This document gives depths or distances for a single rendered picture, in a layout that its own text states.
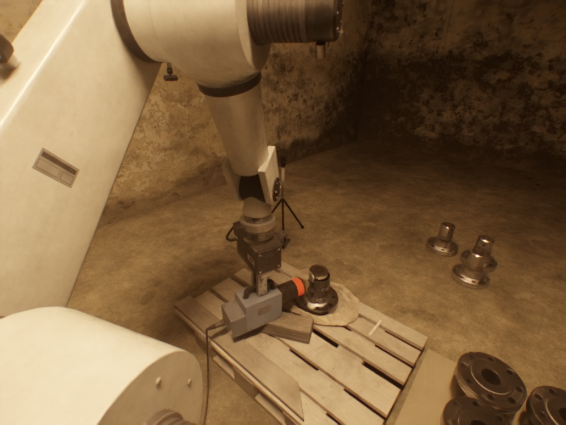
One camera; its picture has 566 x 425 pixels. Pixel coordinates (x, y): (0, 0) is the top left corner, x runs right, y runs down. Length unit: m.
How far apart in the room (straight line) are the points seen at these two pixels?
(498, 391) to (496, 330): 0.74
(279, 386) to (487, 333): 1.35
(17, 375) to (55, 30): 0.54
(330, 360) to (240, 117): 1.22
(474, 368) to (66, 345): 1.56
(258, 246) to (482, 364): 1.14
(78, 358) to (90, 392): 0.05
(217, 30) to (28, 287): 0.57
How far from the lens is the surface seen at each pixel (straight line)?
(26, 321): 0.52
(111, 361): 0.42
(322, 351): 1.68
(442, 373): 1.95
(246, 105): 0.96
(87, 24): 0.75
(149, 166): 3.46
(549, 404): 1.75
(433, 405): 1.82
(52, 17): 0.76
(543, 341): 2.46
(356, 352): 1.71
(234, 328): 1.57
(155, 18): 0.71
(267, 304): 1.57
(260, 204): 1.26
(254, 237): 1.31
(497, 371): 1.75
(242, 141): 1.03
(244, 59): 0.67
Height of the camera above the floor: 1.45
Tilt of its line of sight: 26 degrees down
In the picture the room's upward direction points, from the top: 1 degrees clockwise
